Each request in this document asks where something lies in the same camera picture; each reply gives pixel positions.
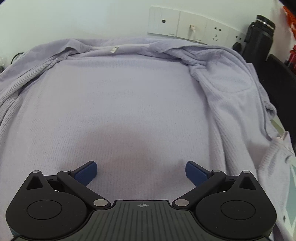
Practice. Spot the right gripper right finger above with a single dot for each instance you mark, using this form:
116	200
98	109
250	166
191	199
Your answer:
205	181

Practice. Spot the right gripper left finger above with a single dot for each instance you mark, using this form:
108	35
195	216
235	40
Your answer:
76	182

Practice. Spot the lavender ribbed pajama garment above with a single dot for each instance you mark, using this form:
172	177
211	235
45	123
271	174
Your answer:
141	109

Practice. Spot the black nightstand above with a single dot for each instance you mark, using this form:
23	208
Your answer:
279	82

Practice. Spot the black thermos bottle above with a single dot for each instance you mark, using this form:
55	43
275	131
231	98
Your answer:
258	41

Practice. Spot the small red bottle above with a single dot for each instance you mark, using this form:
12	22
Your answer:
291	61

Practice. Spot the white wall socket panel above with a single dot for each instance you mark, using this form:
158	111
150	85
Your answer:
192	27

